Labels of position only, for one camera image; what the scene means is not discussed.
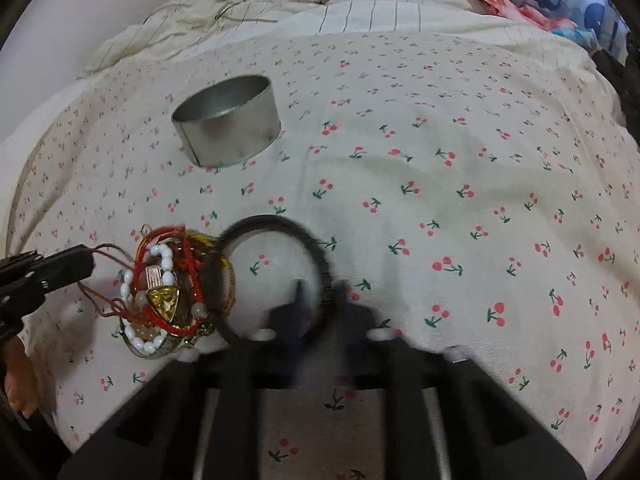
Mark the white bead bracelet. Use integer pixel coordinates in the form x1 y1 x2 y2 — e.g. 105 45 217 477
119 242 208 354

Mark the black round bangle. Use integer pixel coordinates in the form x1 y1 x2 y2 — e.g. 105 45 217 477
209 214 334 351

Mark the red string bracelet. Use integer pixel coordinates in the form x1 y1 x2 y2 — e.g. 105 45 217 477
77 224 206 337

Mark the person's left hand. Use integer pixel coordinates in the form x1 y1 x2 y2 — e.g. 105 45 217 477
1 337 39 418

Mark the gold pendant charm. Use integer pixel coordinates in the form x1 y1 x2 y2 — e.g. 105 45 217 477
146 285 180 323

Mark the cherry print bed sheet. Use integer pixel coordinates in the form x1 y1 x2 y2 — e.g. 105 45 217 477
1 28 639 478

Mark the round silver metal tin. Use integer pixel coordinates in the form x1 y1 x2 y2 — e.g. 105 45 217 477
171 75 281 169

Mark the white striped duvet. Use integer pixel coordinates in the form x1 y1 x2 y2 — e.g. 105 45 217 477
65 0 626 145

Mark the pink cloth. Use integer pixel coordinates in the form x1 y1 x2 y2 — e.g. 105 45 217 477
478 0 578 32

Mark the black garment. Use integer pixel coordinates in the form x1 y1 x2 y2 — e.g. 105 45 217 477
592 49 640 142

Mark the amber bead bracelet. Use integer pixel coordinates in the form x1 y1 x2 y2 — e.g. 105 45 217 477
184 228 238 336

